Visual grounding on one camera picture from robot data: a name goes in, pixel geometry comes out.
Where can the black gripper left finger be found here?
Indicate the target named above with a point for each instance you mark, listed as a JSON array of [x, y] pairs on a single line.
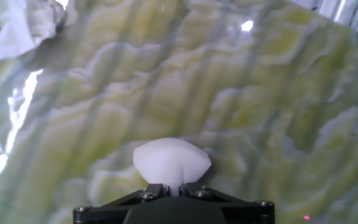
[[155, 190]]

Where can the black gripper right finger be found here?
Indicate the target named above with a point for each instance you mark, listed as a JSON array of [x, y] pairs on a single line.
[[194, 189]]

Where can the white sponge block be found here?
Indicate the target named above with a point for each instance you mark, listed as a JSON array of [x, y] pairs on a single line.
[[171, 161]]

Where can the green marble pattern mat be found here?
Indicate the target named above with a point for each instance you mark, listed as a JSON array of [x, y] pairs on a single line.
[[228, 93]]

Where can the white crumpled tissue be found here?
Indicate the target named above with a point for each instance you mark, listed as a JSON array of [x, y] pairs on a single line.
[[26, 28]]

